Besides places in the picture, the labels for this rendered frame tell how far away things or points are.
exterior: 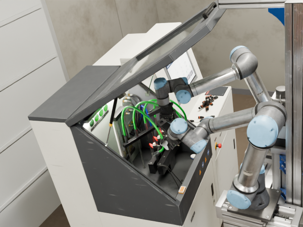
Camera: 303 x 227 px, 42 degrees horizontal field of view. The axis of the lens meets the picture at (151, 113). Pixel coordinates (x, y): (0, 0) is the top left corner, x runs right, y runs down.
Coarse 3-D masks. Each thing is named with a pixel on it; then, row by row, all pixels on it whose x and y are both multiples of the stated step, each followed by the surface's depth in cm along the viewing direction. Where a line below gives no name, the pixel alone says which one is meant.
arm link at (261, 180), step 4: (264, 168) 193; (260, 172) 190; (264, 172) 192; (260, 176) 191; (264, 176) 194; (260, 180) 190; (264, 180) 195; (260, 184) 190; (264, 184) 196; (260, 188) 194
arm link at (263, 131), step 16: (272, 112) 159; (256, 128) 156; (272, 128) 153; (256, 144) 159; (272, 144) 160; (256, 160) 168; (240, 176) 178; (256, 176) 174; (240, 192) 180; (256, 192) 187; (240, 208) 185
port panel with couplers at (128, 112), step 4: (128, 92) 276; (124, 96) 271; (128, 96) 276; (124, 100) 269; (124, 104) 272; (128, 104) 277; (128, 108) 277; (124, 112) 273; (128, 112) 277; (132, 112) 283; (128, 116) 278; (132, 116) 284; (128, 120) 278; (132, 120) 284; (128, 124) 278; (132, 124) 284; (132, 128) 284
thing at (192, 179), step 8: (208, 144) 274; (200, 152) 263; (200, 160) 258; (208, 160) 276; (192, 168) 250; (192, 176) 244; (200, 176) 259; (184, 184) 238; (192, 184) 244; (184, 192) 232; (192, 192) 245; (184, 200) 232; (192, 200) 246; (184, 208) 233; (184, 216) 234
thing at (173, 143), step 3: (165, 135) 205; (165, 138) 206; (168, 138) 204; (168, 141) 204; (171, 141) 204; (174, 141) 202; (177, 141) 198; (180, 141) 205; (171, 144) 203; (174, 144) 204; (177, 144) 201; (171, 147) 207
